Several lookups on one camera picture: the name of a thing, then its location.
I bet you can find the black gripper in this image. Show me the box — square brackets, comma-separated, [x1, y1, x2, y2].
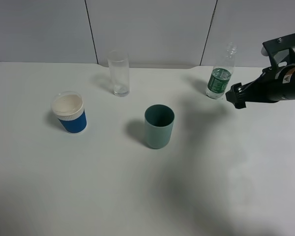
[225, 64, 295, 109]

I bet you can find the clear bottle with green label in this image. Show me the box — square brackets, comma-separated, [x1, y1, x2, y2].
[206, 42, 237, 99]

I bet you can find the teal plastic cup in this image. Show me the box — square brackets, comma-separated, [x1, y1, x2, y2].
[144, 104, 175, 149]

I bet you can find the blue paper cup white lid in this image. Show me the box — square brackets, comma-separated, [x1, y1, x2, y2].
[51, 91, 87, 134]

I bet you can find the tall clear glass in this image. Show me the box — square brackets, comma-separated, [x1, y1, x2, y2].
[107, 50, 130, 97]

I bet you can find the wrist camera on grey bracket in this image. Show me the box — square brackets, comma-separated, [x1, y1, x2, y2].
[261, 33, 295, 70]

